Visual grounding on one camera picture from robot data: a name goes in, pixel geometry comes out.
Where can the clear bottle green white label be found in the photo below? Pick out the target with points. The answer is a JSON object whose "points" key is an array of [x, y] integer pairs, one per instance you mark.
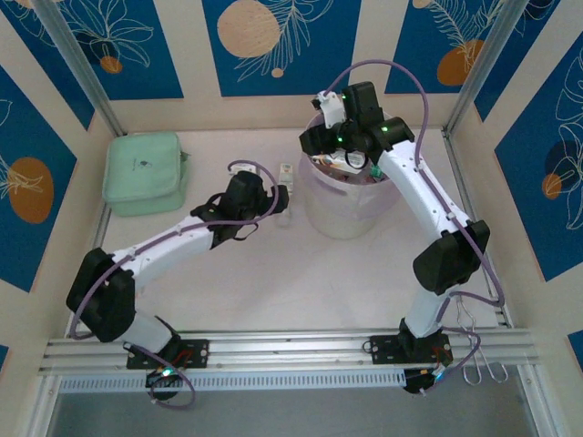
{"points": [[286, 175]]}

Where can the small clear bottle green label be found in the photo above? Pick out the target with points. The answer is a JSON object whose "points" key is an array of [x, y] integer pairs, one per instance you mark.
{"points": [[376, 174]]}

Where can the pale lavender plastic bin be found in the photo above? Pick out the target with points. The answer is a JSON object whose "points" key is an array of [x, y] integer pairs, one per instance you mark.
{"points": [[346, 209]]}

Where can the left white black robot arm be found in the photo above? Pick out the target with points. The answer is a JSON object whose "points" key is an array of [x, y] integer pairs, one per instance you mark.
{"points": [[159, 250]]}

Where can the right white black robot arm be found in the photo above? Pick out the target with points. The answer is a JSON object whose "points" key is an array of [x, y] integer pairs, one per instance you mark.
{"points": [[423, 191]]}

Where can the mint green zip pouch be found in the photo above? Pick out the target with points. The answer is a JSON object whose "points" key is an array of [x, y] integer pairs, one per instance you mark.
{"points": [[141, 168]]}

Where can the small circuit board green light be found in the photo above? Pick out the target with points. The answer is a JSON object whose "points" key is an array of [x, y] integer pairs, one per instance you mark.
{"points": [[423, 380], [164, 374]]}

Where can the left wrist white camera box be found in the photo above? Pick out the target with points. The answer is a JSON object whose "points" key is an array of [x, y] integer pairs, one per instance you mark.
{"points": [[241, 169]]}

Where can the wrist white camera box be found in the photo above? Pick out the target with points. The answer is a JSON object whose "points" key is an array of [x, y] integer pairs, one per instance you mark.
{"points": [[241, 169], [329, 109]]}

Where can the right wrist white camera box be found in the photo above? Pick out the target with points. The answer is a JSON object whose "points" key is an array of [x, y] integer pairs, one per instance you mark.
{"points": [[329, 109]]}

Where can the aluminium side rail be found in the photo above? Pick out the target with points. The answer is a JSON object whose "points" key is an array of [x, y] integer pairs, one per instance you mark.
{"points": [[101, 227], [461, 182]]}

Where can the aluminium frame post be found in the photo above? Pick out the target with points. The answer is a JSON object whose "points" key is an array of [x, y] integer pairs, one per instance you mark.
{"points": [[485, 68], [78, 68]]}

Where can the long aluminium base rail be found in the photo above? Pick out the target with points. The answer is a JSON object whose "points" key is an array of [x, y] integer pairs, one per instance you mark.
{"points": [[291, 348]]}

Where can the grey frame leg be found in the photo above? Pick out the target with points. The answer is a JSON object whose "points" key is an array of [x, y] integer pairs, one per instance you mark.
{"points": [[539, 405], [41, 409]]}

